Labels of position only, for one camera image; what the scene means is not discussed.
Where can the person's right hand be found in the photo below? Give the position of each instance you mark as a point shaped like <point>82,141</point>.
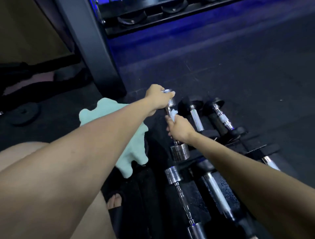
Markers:
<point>180,129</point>

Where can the person's right forearm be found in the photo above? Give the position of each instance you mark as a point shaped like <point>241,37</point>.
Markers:
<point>258,187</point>

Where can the small chrome dumbbell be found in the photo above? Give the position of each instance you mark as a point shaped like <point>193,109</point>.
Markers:
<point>179,151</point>

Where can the light green cloth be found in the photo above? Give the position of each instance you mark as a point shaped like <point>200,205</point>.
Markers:
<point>134,150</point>

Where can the large chrome dumbbell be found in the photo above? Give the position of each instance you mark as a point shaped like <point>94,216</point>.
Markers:
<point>173,174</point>

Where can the person's left forearm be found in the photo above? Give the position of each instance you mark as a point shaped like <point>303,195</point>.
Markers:
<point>73,167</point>

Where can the person's left hand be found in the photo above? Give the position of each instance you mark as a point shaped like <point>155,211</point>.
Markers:
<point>157,98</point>

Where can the small black weight plate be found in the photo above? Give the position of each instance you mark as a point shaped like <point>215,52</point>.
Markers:
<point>24,113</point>

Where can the white wet wipe sheet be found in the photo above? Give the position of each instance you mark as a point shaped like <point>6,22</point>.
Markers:
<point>173,114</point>

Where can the black padded bench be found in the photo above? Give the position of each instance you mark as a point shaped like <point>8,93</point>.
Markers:
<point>37,91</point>

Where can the person's left leg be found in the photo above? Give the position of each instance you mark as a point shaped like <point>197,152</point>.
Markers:
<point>93,221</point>

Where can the black left sandal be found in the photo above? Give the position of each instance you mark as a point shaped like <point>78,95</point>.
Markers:
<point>117,219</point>

